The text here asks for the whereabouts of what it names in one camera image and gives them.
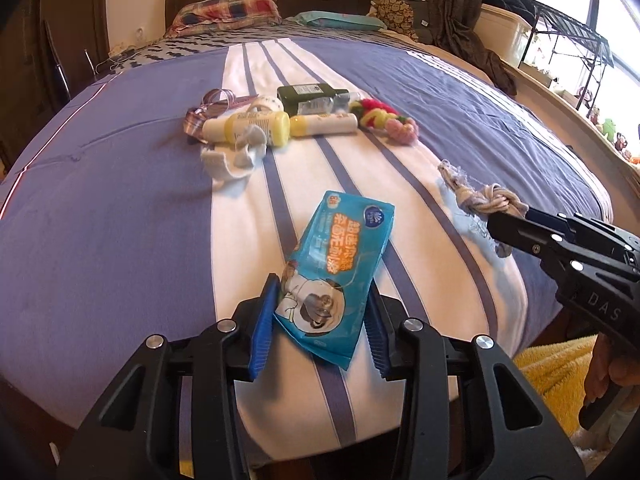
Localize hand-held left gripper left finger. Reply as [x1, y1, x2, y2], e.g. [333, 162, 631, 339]
[57, 272, 281, 480]

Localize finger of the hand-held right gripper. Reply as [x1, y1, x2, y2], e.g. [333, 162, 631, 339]
[487, 212, 588, 281]
[522, 208, 640, 266]

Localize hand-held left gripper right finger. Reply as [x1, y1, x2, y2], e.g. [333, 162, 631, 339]
[365, 282, 586, 480]

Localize knotted frayed cloth strip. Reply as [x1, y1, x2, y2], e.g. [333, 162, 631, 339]
[437, 159, 531, 259]

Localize blue wet wipes packet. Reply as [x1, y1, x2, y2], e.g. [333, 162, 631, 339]
[272, 190, 396, 372]

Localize person's right hand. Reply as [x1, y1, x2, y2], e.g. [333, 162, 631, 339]
[582, 335, 640, 408]

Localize yellow towel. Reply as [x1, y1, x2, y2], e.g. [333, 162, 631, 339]
[512, 335, 601, 436]

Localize row of small figurines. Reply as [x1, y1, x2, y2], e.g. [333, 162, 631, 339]
[575, 85, 640, 167]

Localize white sock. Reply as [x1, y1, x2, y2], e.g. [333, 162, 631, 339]
[200, 125, 268, 192]

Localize white storage box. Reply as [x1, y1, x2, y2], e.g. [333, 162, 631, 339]
[475, 4, 538, 68]

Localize yellow plastic bottle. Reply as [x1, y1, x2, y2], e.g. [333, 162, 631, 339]
[201, 110, 292, 148]

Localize black metal rack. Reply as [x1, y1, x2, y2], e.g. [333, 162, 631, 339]
[517, 0, 616, 111]

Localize yellow and white tube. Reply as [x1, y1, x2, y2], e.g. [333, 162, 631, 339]
[289, 112, 359, 138]

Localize plaid ribbon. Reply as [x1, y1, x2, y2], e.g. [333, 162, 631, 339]
[182, 88, 261, 138]

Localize white tape roll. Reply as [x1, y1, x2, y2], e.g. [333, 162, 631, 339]
[240, 95, 283, 116]

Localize clear plastic wrapper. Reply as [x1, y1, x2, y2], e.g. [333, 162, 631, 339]
[297, 92, 361, 116]

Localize dark green bottle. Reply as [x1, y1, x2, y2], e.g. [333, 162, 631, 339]
[276, 83, 351, 116]

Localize brown curtain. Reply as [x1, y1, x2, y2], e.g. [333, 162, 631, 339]
[382, 0, 518, 98]

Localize patterned brown cushion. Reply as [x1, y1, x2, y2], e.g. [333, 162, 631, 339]
[372, 0, 441, 43]

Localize teal pillow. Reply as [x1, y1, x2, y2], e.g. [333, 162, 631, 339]
[292, 10, 388, 31]

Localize grey zigzag patterned sheet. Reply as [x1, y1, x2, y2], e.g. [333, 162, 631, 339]
[107, 22, 416, 68]

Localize plaid pillow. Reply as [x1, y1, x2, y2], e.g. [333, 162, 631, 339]
[167, 0, 282, 37]

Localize black chair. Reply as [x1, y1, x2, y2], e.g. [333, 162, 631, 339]
[42, 20, 108, 106]

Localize dark wooden wardrobe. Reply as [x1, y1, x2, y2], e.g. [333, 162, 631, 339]
[0, 0, 108, 166]

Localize yellow hair tie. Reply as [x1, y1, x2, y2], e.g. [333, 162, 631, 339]
[359, 110, 397, 132]

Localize red fuzzy hair tie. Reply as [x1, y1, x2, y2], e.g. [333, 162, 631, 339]
[349, 98, 397, 117]

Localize charging cables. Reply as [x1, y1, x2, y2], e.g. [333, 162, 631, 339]
[97, 46, 136, 72]

